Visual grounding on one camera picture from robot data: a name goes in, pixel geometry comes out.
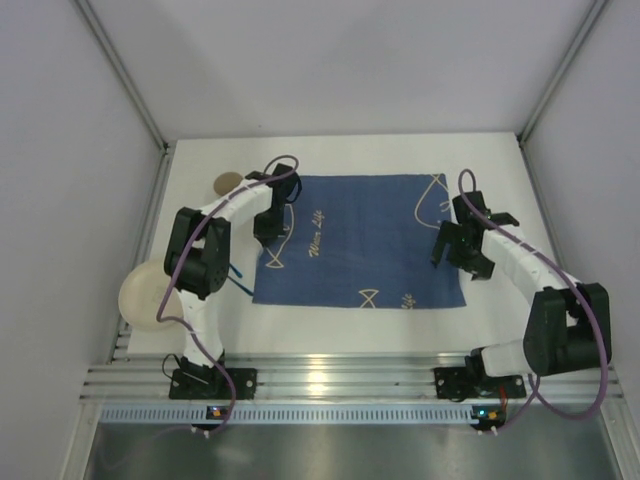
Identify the blue fish placemat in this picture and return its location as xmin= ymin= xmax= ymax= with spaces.
xmin=253 ymin=173 xmax=466 ymax=309

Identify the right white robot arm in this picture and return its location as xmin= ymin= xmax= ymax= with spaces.
xmin=431 ymin=190 xmax=612 ymax=382

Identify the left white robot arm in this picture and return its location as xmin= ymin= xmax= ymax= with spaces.
xmin=156 ymin=155 xmax=301 ymax=368

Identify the beige cup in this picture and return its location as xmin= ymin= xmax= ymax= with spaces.
xmin=213 ymin=172 xmax=243 ymax=197

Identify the blue metallic spoon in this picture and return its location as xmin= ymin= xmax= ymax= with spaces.
xmin=228 ymin=278 xmax=254 ymax=297

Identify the cream round plate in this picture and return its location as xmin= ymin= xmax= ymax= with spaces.
xmin=118 ymin=259 xmax=173 ymax=332

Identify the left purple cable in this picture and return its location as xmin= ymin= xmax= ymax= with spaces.
xmin=155 ymin=153 xmax=300 ymax=438

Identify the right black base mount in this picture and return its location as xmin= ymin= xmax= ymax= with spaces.
xmin=433 ymin=367 xmax=478 ymax=403

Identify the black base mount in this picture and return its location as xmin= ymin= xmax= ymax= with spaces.
xmin=168 ymin=368 xmax=257 ymax=400
xmin=433 ymin=367 xmax=478 ymax=403

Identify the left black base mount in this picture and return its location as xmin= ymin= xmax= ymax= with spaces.
xmin=168 ymin=368 xmax=257 ymax=400

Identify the aluminium rail frame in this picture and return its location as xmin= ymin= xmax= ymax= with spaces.
xmin=79 ymin=319 xmax=624 ymax=404

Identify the left aluminium corner post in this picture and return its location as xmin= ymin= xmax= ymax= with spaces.
xmin=73 ymin=0 xmax=171 ymax=151

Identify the aluminium corner post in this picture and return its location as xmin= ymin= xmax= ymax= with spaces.
xmin=73 ymin=0 xmax=171 ymax=151
xmin=517 ymin=0 xmax=614 ymax=146

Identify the slotted grey cable duct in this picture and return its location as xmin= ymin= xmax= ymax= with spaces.
xmin=100 ymin=403 xmax=504 ymax=425

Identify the right aluminium corner post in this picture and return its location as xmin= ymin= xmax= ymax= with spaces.
xmin=517 ymin=0 xmax=614 ymax=146

